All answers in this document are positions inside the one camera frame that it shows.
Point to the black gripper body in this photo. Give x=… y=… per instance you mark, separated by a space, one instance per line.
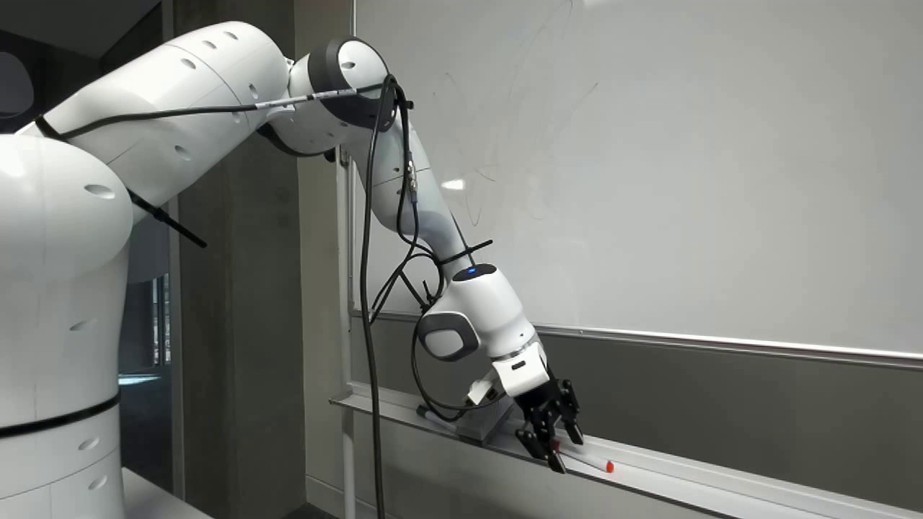
x=545 y=403

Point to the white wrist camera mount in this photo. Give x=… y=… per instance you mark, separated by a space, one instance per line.
x=514 y=369

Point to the large whiteboard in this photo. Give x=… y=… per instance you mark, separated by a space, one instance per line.
x=721 y=161

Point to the white metal whiteboard stand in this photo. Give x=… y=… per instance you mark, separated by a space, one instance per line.
x=343 y=334

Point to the orange capped white marker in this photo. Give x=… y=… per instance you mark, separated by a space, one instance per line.
x=610 y=465

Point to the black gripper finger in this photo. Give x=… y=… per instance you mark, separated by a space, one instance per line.
x=542 y=445
x=571 y=408

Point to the white whiteboard tray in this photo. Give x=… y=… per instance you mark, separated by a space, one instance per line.
x=750 y=484

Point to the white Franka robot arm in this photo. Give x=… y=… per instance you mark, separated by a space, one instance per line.
x=144 y=124

